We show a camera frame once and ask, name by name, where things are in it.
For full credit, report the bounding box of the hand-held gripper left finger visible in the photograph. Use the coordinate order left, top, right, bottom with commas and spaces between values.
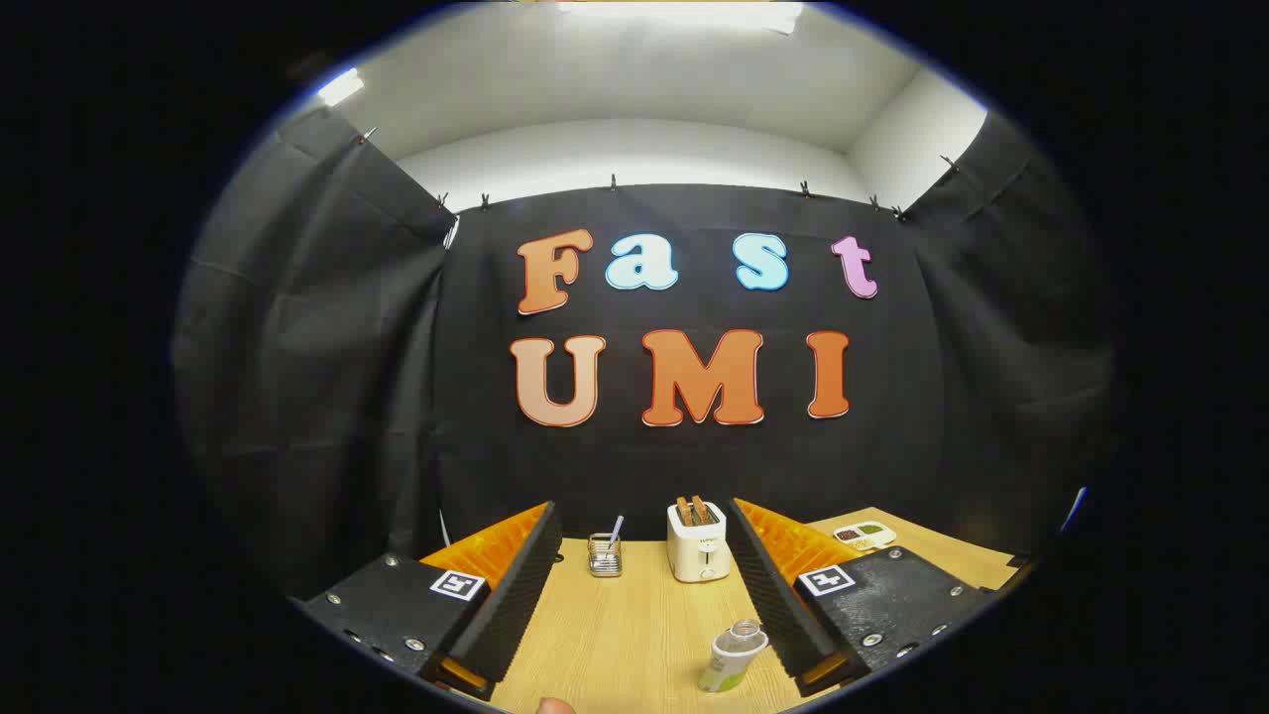
292, 501, 563, 702

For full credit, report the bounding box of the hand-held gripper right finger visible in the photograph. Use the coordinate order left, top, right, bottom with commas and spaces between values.
729, 498, 997, 697

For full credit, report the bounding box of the clear juice bottle green label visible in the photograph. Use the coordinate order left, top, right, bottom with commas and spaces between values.
697, 620, 770, 694

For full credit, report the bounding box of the white toaster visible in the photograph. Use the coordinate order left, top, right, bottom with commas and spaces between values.
666, 501, 733, 584

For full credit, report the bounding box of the white compartment dish with seeds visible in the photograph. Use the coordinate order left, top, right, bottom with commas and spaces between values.
833, 522, 898, 552

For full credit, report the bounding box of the wooden table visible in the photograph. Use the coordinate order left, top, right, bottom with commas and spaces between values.
491, 508, 1022, 714

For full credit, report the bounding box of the black backdrop cloth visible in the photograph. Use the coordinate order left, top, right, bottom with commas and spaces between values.
173, 104, 1116, 596

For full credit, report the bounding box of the row of black cloth clips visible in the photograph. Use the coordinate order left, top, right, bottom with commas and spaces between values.
357, 127, 961, 223

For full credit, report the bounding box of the ceiling light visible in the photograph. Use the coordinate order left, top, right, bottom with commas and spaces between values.
317, 67, 366, 108
557, 2, 806, 37

